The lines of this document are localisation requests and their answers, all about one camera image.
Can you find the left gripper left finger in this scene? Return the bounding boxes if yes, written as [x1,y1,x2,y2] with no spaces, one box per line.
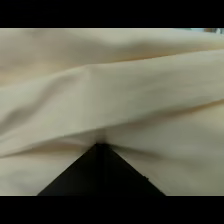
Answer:
[37,143,101,197]

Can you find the cream shirt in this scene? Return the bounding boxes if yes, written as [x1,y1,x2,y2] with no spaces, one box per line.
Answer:
[0,28,224,197]

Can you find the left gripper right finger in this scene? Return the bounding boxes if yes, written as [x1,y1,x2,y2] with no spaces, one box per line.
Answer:
[99,143,167,197]

